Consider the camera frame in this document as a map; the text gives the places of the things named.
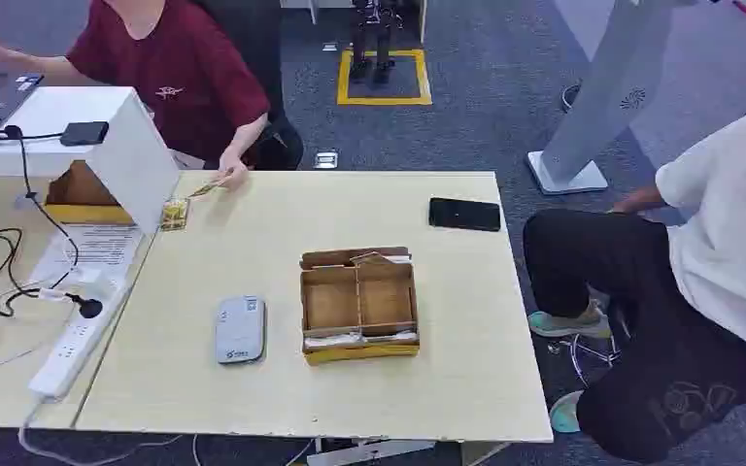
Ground white cards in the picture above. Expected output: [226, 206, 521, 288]
[303, 329, 420, 350]

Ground yellow playing card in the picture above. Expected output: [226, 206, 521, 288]
[187, 169, 235, 199]

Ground brown card in box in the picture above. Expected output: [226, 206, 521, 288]
[350, 250, 413, 267]

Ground wooden card box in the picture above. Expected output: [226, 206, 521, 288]
[299, 245, 422, 367]

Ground black smartphone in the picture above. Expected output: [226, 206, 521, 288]
[427, 196, 502, 233]

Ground yellow floor tape square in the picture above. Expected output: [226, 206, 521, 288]
[336, 49, 433, 107]

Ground grey card reader device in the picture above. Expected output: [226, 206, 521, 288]
[214, 294, 267, 367]

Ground small black humanoid robot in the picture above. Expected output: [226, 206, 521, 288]
[349, 0, 406, 85]

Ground yellow card stack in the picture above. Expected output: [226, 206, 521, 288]
[158, 197, 191, 233]

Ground black office chair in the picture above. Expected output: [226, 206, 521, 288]
[191, 0, 305, 172]

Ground black shoe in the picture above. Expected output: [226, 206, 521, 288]
[560, 80, 584, 115]

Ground person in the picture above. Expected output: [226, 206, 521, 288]
[0, 0, 305, 191]
[523, 89, 746, 464]

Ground white box stand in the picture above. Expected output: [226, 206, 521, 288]
[0, 84, 182, 236]

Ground chrome chair base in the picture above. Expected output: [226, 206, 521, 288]
[546, 331, 623, 388]

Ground printed paper sheet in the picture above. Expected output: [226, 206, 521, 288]
[28, 224, 146, 288]

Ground white pillar stand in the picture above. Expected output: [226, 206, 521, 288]
[526, 0, 685, 196]

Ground white charger plug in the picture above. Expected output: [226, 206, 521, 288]
[70, 266, 123, 294]

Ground wooden box with yellow rim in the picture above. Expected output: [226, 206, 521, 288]
[45, 159, 136, 226]

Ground black plug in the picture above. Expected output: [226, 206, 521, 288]
[63, 292, 105, 321]

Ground black adapter box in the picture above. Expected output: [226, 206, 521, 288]
[59, 120, 111, 148]

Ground white power strip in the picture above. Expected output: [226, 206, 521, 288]
[27, 275, 133, 401]

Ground white table bracket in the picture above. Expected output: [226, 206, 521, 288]
[306, 439, 437, 466]

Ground black cable with connector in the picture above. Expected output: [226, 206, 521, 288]
[0, 124, 82, 292]

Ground black cable bundle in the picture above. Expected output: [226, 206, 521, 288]
[0, 227, 43, 319]

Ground white power strip cable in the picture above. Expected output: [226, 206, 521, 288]
[17, 397, 186, 466]

